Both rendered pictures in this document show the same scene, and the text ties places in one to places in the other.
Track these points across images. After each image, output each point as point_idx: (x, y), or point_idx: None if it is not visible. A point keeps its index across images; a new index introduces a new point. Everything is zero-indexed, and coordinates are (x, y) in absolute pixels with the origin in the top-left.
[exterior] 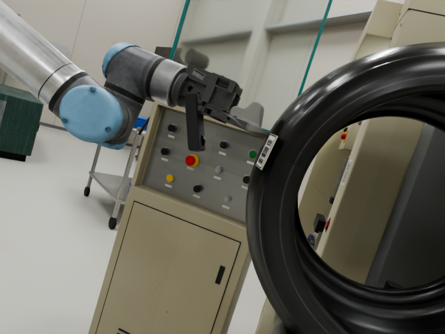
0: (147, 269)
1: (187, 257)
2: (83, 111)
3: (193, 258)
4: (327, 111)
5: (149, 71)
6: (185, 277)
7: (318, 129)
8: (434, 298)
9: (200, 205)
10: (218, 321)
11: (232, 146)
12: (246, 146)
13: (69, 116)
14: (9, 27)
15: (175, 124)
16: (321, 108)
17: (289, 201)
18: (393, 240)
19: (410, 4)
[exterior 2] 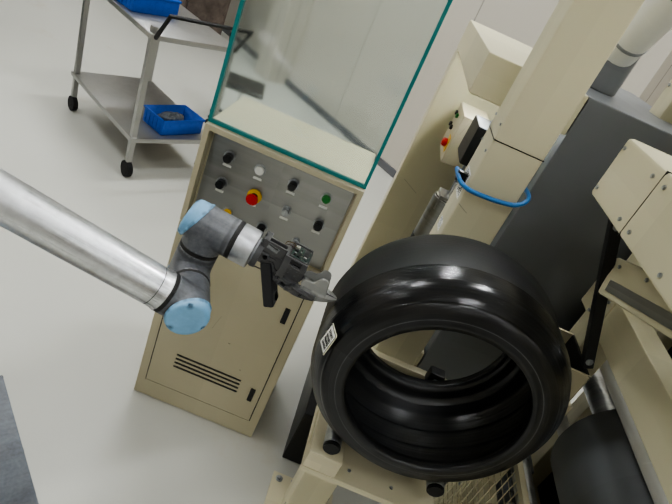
0: None
1: (249, 297)
2: (183, 320)
3: (256, 299)
4: (374, 327)
5: (227, 245)
6: (248, 315)
7: (366, 338)
8: (457, 392)
9: None
10: (283, 353)
11: (302, 186)
12: (318, 189)
13: (172, 324)
14: (115, 264)
15: (231, 152)
16: (370, 324)
17: (342, 377)
18: None
19: (497, 134)
